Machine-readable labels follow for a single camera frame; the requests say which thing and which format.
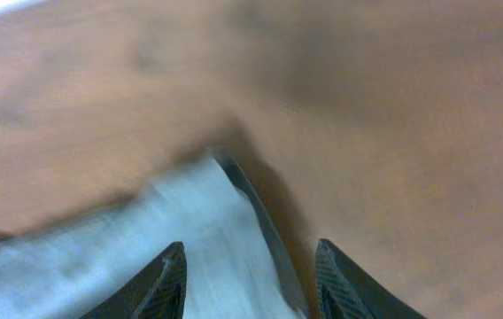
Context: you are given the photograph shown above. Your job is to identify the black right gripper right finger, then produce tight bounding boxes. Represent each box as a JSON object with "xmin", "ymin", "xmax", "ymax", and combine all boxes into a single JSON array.
[{"xmin": 315, "ymin": 238, "xmax": 424, "ymax": 319}]

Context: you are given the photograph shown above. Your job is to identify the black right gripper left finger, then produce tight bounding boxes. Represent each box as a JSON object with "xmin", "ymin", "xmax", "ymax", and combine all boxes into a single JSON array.
[{"xmin": 81, "ymin": 242, "xmax": 188, "ymax": 319}]

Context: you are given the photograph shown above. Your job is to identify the grey shorts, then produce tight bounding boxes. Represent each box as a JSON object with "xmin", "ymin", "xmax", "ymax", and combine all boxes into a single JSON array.
[{"xmin": 0, "ymin": 152, "xmax": 309, "ymax": 318}]

